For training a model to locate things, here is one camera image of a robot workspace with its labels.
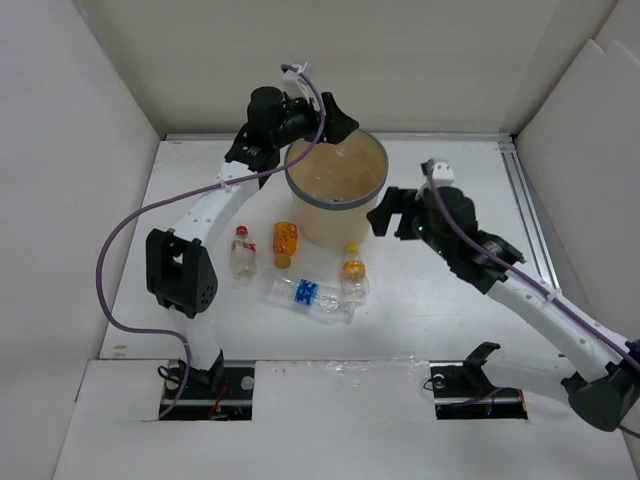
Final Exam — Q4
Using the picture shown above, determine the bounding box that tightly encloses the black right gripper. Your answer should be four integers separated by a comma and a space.
366, 186, 454, 261

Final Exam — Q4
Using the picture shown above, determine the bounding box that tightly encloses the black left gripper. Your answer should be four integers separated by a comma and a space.
272, 89, 358, 149

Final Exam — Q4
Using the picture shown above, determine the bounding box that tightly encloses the clear unlabelled plastic bottle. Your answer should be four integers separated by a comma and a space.
300, 144, 359, 201

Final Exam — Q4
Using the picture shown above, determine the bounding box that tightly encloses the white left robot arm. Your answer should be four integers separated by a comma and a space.
145, 86, 359, 397

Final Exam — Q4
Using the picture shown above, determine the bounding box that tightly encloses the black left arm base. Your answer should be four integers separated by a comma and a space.
159, 363, 255, 422

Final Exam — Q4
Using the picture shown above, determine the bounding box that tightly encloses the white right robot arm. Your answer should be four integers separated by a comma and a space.
367, 186, 639, 432

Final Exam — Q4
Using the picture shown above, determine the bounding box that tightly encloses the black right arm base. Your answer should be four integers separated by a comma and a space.
421, 342, 528, 420

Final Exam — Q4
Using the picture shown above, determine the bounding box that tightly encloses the beige bin with grey rim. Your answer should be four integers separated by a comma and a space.
284, 130, 389, 249

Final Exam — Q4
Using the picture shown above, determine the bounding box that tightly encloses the yellow cap orange label bottle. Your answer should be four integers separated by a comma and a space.
341, 243, 369, 304

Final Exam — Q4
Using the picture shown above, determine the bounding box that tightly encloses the orange label lying bottle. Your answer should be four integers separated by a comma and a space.
272, 221, 298, 269

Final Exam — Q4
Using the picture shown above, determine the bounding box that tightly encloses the clear bottle blue label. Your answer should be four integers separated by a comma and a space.
264, 273, 356, 325

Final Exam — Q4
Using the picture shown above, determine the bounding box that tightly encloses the small red cap bottle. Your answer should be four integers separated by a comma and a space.
230, 225, 257, 283

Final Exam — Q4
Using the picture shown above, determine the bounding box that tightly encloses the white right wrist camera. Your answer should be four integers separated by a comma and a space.
421, 159, 455, 189

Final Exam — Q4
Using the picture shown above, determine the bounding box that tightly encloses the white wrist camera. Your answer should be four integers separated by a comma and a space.
282, 61, 314, 100
421, 159, 455, 189

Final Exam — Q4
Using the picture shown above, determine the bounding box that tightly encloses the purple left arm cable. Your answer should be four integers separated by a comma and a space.
94, 62, 327, 421

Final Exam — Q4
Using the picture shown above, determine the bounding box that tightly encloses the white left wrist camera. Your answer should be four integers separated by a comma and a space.
282, 61, 314, 100

